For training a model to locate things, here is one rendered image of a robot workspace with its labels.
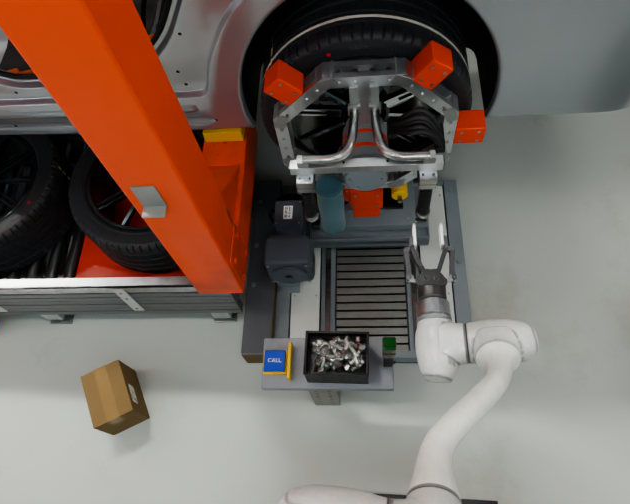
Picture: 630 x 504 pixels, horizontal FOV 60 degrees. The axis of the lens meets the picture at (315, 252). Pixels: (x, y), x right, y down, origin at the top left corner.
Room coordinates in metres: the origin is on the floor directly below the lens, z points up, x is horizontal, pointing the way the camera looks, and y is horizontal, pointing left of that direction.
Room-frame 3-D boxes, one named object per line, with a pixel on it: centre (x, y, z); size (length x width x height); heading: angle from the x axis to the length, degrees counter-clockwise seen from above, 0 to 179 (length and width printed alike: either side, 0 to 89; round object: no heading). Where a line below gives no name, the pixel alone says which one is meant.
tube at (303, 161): (0.97, -0.11, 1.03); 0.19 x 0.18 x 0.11; 168
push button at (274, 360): (0.53, 0.20, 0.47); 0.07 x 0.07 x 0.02; 78
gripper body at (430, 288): (0.54, -0.29, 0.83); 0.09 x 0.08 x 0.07; 168
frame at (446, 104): (1.07, -0.23, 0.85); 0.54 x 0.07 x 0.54; 78
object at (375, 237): (1.24, -0.28, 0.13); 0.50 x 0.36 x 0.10; 78
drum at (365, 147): (1.00, -0.21, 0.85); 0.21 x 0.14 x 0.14; 168
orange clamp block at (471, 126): (1.01, -0.54, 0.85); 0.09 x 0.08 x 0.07; 78
